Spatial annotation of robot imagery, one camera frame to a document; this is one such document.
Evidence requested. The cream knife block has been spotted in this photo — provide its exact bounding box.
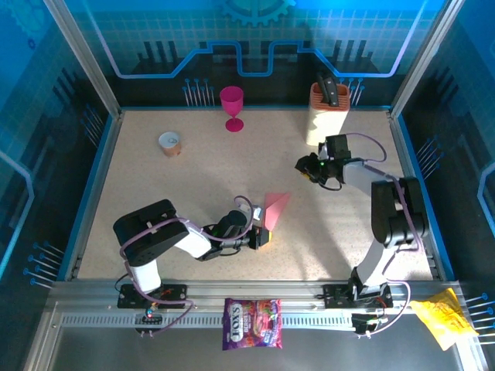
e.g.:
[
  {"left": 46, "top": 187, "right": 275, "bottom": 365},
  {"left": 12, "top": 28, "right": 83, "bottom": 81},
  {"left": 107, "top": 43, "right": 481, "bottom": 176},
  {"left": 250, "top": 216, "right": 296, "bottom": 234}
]
[{"left": 305, "top": 81, "right": 351, "bottom": 148}]

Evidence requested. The purple candy bag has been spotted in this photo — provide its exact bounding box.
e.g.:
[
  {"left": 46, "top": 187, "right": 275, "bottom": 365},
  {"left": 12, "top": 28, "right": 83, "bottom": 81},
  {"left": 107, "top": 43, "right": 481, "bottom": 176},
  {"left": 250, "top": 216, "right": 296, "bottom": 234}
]
[{"left": 221, "top": 297, "right": 284, "bottom": 352}]

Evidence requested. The pink plastic goblet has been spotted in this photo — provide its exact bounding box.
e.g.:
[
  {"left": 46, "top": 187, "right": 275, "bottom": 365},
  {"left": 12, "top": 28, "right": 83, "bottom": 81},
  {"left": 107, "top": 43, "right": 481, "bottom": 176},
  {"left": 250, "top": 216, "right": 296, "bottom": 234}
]
[{"left": 219, "top": 85, "right": 246, "bottom": 134}]

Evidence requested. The small tin can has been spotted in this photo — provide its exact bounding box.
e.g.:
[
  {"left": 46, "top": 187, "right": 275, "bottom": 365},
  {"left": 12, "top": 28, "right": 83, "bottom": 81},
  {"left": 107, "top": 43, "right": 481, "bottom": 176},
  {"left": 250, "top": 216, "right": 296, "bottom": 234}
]
[{"left": 158, "top": 131, "right": 183, "bottom": 158}]

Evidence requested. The small circuit board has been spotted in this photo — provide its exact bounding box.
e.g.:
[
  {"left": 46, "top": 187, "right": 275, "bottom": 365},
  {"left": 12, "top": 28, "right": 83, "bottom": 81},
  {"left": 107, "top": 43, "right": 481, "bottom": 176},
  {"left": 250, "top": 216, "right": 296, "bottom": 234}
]
[
  {"left": 134, "top": 311, "right": 164, "bottom": 325},
  {"left": 350, "top": 313, "right": 387, "bottom": 334}
]

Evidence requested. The yellow plastic bag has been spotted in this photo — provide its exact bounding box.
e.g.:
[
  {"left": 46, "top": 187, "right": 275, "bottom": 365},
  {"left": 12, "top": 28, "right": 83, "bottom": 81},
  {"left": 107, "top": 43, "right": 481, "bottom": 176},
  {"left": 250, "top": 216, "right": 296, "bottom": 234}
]
[{"left": 408, "top": 287, "right": 480, "bottom": 352}]

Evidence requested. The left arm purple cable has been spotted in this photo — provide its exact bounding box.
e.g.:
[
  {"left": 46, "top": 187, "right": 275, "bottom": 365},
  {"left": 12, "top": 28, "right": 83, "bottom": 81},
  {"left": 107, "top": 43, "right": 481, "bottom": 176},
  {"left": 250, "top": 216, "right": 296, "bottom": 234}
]
[{"left": 119, "top": 195, "right": 258, "bottom": 337}]

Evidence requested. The aluminium front rail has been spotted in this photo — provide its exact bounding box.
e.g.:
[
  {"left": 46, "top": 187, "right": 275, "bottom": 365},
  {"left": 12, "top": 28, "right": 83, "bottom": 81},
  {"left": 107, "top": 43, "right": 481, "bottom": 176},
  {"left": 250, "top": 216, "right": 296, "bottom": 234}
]
[{"left": 48, "top": 280, "right": 465, "bottom": 315}]

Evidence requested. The black handled knife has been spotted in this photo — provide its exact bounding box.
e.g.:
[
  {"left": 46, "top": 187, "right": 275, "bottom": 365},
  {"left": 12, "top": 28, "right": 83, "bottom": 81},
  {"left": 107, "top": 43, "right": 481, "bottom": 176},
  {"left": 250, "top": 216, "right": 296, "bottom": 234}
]
[
  {"left": 316, "top": 72, "right": 334, "bottom": 106},
  {"left": 326, "top": 79, "right": 341, "bottom": 108}
]

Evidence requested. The aluminium side rail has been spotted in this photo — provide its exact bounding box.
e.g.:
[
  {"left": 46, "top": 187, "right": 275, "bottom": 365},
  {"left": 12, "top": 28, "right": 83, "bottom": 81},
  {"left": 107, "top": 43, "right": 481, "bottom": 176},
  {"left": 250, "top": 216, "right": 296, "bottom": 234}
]
[
  {"left": 387, "top": 111, "right": 446, "bottom": 282},
  {"left": 63, "top": 111, "right": 125, "bottom": 282}
]

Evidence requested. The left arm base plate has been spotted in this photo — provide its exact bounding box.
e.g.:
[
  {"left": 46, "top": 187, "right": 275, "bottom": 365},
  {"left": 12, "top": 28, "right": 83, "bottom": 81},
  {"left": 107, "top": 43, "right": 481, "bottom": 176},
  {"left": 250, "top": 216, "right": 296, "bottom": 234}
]
[{"left": 117, "top": 283, "right": 188, "bottom": 311}]

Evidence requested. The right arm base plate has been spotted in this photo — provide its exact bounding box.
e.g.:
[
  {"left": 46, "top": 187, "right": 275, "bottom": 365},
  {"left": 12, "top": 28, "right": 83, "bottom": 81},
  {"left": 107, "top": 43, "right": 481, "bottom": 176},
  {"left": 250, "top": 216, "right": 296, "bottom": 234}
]
[{"left": 322, "top": 284, "right": 394, "bottom": 310}]

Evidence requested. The slotted cable duct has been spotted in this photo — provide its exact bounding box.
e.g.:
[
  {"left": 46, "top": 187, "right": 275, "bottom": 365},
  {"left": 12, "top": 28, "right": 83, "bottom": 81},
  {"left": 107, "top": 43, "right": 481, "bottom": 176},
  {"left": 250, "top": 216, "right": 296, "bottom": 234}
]
[{"left": 60, "top": 311, "right": 359, "bottom": 330}]

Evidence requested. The aluminium frame post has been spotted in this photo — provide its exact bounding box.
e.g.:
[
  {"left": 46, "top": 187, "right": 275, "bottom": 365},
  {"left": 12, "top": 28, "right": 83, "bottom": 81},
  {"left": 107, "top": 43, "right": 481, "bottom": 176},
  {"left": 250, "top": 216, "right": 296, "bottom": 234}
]
[
  {"left": 43, "top": 0, "right": 124, "bottom": 119},
  {"left": 389, "top": 0, "right": 465, "bottom": 119}
]

